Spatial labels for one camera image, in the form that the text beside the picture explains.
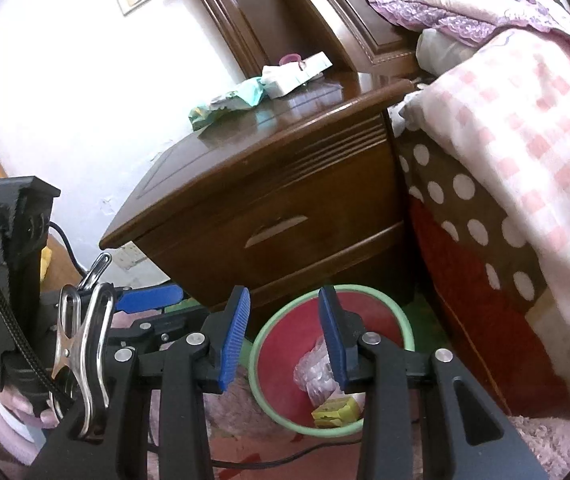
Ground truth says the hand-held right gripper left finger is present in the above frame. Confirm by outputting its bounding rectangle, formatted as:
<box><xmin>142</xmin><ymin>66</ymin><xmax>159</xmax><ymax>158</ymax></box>
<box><xmin>25</xmin><ymin>286</ymin><xmax>252</xmax><ymax>480</ymax></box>

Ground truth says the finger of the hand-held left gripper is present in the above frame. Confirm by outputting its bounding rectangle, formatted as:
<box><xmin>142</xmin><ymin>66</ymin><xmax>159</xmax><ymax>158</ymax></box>
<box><xmin>107</xmin><ymin>306</ymin><xmax>212</xmax><ymax>358</ymax></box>
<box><xmin>115</xmin><ymin>282</ymin><xmax>184</xmax><ymax>313</ymax></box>

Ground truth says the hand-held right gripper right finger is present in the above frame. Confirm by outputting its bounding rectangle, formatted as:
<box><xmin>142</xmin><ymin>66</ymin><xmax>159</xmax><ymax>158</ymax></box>
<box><xmin>318</xmin><ymin>286</ymin><xmax>548</xmax><ymax>480</ymax></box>

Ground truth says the clear plastic bag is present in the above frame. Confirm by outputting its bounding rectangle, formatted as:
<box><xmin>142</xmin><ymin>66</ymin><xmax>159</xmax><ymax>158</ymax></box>
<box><xmin>293</xmin><ymin>337</ymin><xmax>366</xmax><ymax>406</ymax></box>

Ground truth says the red bin with green rim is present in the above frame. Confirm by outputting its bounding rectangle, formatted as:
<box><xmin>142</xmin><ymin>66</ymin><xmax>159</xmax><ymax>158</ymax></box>
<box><xmin>250</xmin><ymin>285</ymin><xmax>413</xmax><ymax>438</ymax></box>

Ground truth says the white box with green end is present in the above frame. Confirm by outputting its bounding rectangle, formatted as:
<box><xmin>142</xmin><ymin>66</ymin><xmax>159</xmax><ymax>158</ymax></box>
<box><xmin>312</xmin><ymin>394</ymin><xmax>363</xmax><ymax>428</ymax></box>

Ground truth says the green wet wipes packet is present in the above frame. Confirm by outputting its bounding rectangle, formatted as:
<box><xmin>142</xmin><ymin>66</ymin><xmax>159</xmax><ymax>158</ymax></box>
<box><xmin>188</xmin><ymin>77</ymin><xmax>266</xmax><ymax>131</ymax></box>

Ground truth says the white plastic tray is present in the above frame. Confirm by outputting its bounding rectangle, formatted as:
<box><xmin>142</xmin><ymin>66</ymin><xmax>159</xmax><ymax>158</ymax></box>
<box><xmin>261</xmin><ymin>52</ymin><xmax>333</xmax><ymax>99</ymax></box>

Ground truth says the person's left forearm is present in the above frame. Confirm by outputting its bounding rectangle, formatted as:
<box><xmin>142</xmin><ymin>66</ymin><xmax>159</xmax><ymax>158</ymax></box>
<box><xmin>0</xmin><ymin>390</ymin><xmax>40</xmax><ymax>456</ymax></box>

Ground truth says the silver metal spring clip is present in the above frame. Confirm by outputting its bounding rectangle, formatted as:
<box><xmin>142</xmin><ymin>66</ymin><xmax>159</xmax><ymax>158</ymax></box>
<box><xmin>77</xmin><ymin>254</ymin><xmax>114</xmax><ymax>291</ymax></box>
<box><xmin>47</xmin><ymin>282</ymin><xmax>116</xmax><ymax>442</ymax></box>

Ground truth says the wooden nightstand drawer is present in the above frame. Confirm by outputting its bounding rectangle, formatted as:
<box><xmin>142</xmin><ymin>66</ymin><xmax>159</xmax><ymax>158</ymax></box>
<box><xmin>157</xmin><ymin>195</ymin><xmax>408</xmax><ymax>306</ymax></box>

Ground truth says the green floor mat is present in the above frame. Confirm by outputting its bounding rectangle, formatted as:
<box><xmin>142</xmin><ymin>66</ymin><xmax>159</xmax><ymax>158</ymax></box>
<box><xmin>405</xmin><ymin>292</ymin><xmax>448</xmax><ymax>346</ymax></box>

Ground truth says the red bedspread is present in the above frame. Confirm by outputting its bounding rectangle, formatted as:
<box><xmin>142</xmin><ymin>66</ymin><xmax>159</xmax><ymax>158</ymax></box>
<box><xmin>410</xmin><ymin>200</ymin><xmax>570</xmax><ymax>416</ymax></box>

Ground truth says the brown polka dot blanket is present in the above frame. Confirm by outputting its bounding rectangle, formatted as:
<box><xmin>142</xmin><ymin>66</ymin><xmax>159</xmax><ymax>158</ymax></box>
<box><xmin>397</xmin><ymin>130</ymin><xmax>546</xmax><ymax>311</ymax></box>

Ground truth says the wooden nightstand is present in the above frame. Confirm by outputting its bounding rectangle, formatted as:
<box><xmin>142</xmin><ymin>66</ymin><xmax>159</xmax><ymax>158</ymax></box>
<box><xmin>100</xmin><ymin>70</ymin><xmax>416</xmax><ymax>311</ymax></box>

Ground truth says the pink checked blanket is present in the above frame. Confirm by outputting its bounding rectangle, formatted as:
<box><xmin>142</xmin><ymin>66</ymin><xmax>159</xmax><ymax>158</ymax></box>
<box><xmin>397</xmin><ymin>27</ymin><xmax>570</xmax><ymax>426</ymax></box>

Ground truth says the white pillow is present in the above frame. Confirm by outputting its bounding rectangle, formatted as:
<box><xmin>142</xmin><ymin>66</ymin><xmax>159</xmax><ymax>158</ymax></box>
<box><xmin>415</xmin><ymin>27</ymin><xmax>476</xmax><ymax>78</ymax></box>

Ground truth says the wooden headboard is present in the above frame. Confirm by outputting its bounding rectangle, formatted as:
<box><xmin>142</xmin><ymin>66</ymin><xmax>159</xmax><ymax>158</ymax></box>
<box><xmin>164</xmin><ymin>0</ymin><xmax>566</xmax><ymax>86</ymax></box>

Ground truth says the purple lace pillow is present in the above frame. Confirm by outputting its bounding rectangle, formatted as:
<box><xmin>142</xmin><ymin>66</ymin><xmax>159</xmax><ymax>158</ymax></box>
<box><xmin>362</xmin><ymin>0</ymin><xmax>570</xmax><ymax>81</ymax></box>

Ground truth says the beige wall outlet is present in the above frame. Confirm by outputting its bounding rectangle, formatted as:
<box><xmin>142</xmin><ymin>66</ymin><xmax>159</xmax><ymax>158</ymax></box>
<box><xmin>114</xmin><ymin>244</ymin><xmax>147</xmax><ymax>272</ymax></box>

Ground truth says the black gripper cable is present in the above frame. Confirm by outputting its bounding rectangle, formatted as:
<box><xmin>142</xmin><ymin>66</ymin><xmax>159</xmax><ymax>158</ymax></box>
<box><xmin>46</xmin><ymin>222</ymin><xmax>88</xmax><ymax>273</ymax></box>

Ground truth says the black braided cable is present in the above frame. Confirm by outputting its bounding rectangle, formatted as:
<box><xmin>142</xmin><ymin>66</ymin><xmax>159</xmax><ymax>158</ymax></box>
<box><xmin>0</xmin><ymin>217</ymin><xmax>76</xmax><ymax>406</ymax></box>

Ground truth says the beige wall switch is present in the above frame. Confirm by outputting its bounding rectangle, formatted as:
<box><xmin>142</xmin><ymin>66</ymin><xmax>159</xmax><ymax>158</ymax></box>
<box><xmin>115</xmin><ymin>0</ymin><xmax>153</xmax><ymax>16</ymax></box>

